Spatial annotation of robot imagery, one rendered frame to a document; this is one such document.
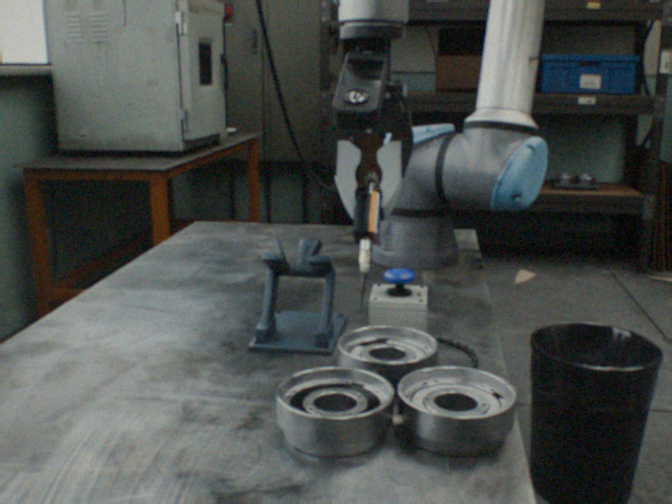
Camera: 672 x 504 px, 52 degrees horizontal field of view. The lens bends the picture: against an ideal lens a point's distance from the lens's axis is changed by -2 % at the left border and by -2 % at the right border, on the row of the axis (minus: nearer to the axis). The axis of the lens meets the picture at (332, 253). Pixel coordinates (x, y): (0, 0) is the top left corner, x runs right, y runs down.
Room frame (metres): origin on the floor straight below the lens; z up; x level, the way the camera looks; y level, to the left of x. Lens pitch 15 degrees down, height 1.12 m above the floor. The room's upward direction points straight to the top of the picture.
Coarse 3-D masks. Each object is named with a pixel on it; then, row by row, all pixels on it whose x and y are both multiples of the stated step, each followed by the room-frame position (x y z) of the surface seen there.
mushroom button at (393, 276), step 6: (390, 270) 0.85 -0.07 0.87; (396, 270) 0.85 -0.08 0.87; (402, 270) 0.85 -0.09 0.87; (408, 270) 0.85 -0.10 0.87; (384, 276) 0.84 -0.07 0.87; (390, 276) 0.84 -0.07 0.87; (396, 276) 0.83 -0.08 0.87; (402, 276) 0.83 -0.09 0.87; (408, 276) 0.83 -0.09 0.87; (414, 276) 0.84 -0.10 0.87; (390, 282) 0.83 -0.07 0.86; (396, 282) 0.83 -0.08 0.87; (402, 282) 0.83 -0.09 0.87; (408, 282) 0.83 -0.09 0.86; (396, 288) 0.84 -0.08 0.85; (402, 288) 0.84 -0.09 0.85
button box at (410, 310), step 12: (384, 288) 0.87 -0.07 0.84; (408, 288) 0.86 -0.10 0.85; (420, 288) 0.87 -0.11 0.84; (372, 300) 0.82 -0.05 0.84; (384, 300) 0.82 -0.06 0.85; (396, 300) 0.82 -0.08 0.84; (408, 300) 0.82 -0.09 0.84; (420, 300) 0.82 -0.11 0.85; (372, 312) 0.82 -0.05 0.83; (384, 312) 0.82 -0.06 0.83; (396, 312) 0.81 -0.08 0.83; (408, 312) 0.81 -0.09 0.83; (420, 312) 0.81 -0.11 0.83; (372, 324) 0.82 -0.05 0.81; (384, 324) 0.82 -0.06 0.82; (396, 324) 0.81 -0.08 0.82; (408, 324) 0.81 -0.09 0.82; (420, 324) 0.81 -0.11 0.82
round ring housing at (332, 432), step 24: (288, 384) 0.60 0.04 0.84; (384, 384) 0.60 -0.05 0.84; (288, 408) 0.54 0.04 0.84; (312, 408) 0.57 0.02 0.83; (336, 408) 0.60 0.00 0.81; (360, 408) 0.56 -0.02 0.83; (384, 408) 0.55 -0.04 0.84; (288, 432) 0.54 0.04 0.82; (312, 432) 0.53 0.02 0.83; (336, 432) 0.52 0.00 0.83; (360, 432) 0.53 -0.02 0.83; (384, 432) 0.56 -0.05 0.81; (336, 456) 0.53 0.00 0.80
